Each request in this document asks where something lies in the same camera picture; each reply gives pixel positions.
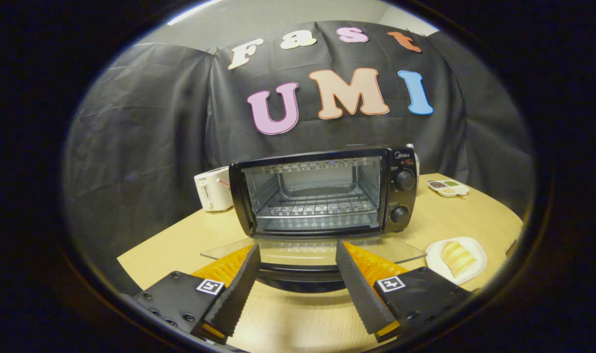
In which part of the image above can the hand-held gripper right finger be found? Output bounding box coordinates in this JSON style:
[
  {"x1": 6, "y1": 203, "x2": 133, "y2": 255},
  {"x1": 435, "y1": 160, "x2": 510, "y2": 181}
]
[{"x1": 335, "y1": 239, "x2": 475, "y2": 343}]

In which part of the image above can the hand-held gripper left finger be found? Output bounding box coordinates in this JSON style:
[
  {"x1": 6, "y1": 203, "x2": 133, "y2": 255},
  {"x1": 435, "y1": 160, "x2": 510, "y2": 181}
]
[{"x1": 132, "y1": 244, "x2": 261, "y2": 345}]

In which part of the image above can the black toaster oven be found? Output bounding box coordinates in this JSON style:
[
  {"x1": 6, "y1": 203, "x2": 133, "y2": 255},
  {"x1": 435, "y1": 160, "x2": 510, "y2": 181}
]
[{"x1": 200, "y1": 146, "x2": 428, "y2": 294}]

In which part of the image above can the yellow sliced food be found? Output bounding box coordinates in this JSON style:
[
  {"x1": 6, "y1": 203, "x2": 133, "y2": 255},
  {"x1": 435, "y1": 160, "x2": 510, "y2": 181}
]
[{"x1": 441, "y1": 241, "x2": 477, "y2": 278}]

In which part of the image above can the white pop-up toaster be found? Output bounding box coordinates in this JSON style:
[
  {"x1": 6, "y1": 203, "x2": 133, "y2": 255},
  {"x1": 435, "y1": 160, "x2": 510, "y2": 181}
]
[{"x1": 194, "y1": 166, "x2": 234, "y2": 212}]

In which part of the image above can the white plate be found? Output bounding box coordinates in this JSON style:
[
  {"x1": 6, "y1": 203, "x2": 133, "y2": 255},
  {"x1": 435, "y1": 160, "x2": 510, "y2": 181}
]
[{"x1": 426, "y1": 237, "x2": 488, "y2": 286}]

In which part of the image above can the white divided condiment dish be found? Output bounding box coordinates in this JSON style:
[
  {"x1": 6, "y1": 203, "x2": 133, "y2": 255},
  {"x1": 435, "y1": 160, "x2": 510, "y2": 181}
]
[{"x1": 428, "y1": 179, "x2": 470, "y2": 198}]

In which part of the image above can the black backdrop cloth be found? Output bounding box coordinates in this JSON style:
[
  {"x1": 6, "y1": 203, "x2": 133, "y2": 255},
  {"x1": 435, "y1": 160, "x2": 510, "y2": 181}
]
[{"x1": 62, "y1": 21, "x2": 535, "y2": 295}]

